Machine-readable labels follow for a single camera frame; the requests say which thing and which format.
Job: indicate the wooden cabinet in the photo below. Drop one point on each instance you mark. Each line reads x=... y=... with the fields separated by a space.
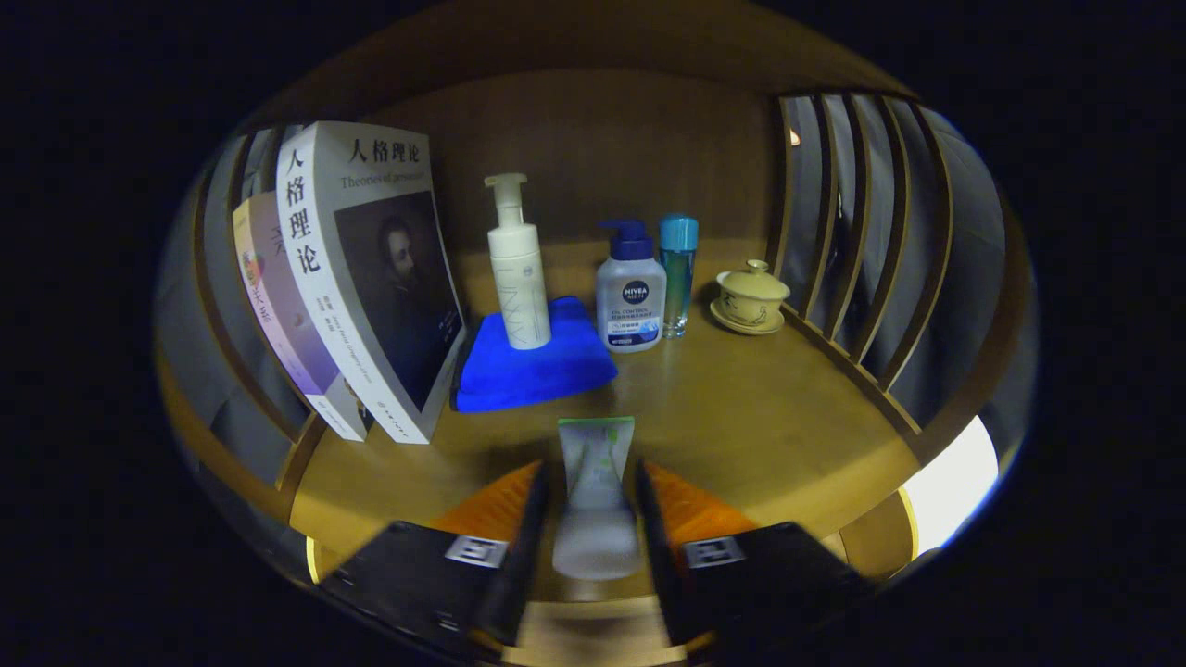
x=602 y=139

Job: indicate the teal capped bottle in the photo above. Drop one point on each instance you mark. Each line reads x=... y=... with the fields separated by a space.
x=678 y=278

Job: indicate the wooden countertop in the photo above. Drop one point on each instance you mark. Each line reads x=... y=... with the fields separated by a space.
x=741 y=417

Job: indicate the thick white book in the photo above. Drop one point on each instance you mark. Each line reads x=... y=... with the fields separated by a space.
x=389 y=278

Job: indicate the clear bottle blue pump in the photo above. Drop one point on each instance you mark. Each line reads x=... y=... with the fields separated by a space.
x=630 y=306

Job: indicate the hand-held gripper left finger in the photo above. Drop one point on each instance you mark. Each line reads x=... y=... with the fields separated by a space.
x=523 y=556

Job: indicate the white green tube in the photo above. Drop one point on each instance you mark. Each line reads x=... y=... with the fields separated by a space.
x=596 y=482

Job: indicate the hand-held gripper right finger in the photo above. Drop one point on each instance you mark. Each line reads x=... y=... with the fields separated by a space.
x=653 y=556

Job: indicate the pink purple book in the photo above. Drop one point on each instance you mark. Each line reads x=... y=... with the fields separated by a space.
x=278 y=306

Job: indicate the yellow lidded teacup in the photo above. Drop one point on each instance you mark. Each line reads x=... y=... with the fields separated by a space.
x=750 y=292

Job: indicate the white pump bottle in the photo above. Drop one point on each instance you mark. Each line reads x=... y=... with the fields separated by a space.
x=519 y=278

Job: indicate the yellow saucer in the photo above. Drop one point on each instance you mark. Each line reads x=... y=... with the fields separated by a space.
x=741 y=327

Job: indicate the folded blue cloth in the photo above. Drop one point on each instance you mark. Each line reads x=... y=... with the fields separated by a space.
x=528 y=375

